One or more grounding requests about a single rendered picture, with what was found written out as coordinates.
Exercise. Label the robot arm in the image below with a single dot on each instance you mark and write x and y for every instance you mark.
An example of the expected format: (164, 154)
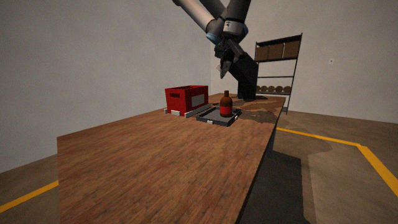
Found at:
(223, 20)

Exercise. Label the brown bottle with red label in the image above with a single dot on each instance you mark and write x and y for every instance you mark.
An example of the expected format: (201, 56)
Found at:
(226, 105)

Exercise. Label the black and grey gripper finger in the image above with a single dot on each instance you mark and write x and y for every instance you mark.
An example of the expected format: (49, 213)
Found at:
(221, 66)
(228, 65)

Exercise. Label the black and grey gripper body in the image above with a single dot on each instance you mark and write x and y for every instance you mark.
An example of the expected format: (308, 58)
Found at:
(224, 47)

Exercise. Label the dark red open crate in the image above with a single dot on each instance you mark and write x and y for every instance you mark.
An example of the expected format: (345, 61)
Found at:
(186, 100)

